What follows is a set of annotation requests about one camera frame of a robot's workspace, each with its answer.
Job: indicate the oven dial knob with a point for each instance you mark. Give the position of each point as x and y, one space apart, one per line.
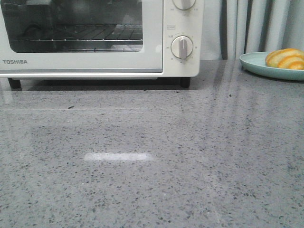
183 4
182 47

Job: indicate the golden croissant bread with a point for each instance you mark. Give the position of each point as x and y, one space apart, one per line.
289 58

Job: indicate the white Toshiba toaster oven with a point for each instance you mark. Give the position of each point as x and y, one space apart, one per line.
176 23

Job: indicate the metal wire oven rack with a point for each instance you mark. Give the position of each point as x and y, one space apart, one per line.
78 38

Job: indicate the grey pleated curtain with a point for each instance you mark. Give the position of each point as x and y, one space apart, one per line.
235 27

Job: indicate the glass oven door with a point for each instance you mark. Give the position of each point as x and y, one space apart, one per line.
17 15

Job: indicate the upper oven dial knob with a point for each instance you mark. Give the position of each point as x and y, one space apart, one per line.
183 4

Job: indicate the lower oven dial knob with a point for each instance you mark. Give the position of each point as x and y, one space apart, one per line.
182 47

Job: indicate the light green round plate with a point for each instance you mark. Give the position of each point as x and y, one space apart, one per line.
255 63

